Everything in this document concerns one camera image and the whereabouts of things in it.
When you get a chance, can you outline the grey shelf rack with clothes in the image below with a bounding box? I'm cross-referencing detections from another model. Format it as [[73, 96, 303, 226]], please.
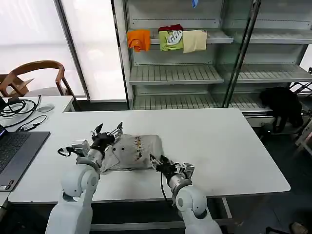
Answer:
[[111, 0, 312, 118]]

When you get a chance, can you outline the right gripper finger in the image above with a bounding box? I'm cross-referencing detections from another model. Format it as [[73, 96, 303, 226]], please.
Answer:
[[159, 155, 173, 167], [149, 154, 160, 170]]

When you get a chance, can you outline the grey printed t-shirt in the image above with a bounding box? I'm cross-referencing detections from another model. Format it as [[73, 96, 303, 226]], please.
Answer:
[[100, 134, 164, 175]]

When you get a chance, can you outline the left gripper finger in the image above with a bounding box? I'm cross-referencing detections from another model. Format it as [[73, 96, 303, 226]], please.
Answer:
[[91, 123, 104, 137], [108, 121, 124, 141]]

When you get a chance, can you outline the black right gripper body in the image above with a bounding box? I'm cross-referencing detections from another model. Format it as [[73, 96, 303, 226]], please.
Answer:
[[156, 162, 176, 175]]

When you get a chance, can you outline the dark grey laptop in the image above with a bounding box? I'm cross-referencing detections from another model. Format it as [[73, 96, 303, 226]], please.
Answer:
[[0, 126, 51, 193]]

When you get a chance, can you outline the grey window frame post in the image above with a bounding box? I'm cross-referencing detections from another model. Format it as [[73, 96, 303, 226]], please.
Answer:
[[53, 0, 90, 100]]

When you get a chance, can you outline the small adapter with black cable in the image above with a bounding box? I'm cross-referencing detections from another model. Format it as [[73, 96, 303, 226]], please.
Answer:
[[18, 115, 47, 133]]

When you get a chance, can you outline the grey computer mouse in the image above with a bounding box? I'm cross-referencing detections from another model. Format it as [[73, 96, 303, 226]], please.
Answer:
[[37, 104, 55, 113]]

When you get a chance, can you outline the brown wooden chair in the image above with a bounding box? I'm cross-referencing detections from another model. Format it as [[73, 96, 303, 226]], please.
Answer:
[[0, 60, 74, 98]]

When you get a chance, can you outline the brown shoe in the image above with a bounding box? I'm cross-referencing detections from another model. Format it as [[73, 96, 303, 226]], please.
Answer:
[[289, 222, 311, 234]]

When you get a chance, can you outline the pale wooden folding stool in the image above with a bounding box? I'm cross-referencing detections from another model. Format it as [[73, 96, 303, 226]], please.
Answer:
[[293, 119, 312, 157]]

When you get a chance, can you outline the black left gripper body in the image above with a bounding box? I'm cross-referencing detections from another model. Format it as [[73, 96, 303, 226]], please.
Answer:
[[90, 132, 116, 151]]

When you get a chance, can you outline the black coiled cable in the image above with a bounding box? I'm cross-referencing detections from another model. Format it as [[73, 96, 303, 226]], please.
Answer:
[[0, 95, 41, 119]]

